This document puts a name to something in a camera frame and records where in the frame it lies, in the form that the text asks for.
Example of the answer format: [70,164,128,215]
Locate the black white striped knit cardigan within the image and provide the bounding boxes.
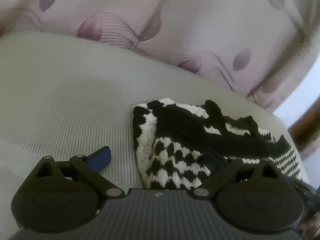
[132,98,302,190]

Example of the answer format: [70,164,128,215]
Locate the brown wooden door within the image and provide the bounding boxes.
[289,98,320,160]

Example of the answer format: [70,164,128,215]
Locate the grey woven seat cushion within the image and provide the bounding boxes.
[0,31,311,238]

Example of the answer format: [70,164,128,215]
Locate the pink leaf print curtain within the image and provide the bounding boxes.
[1,0,319,111]

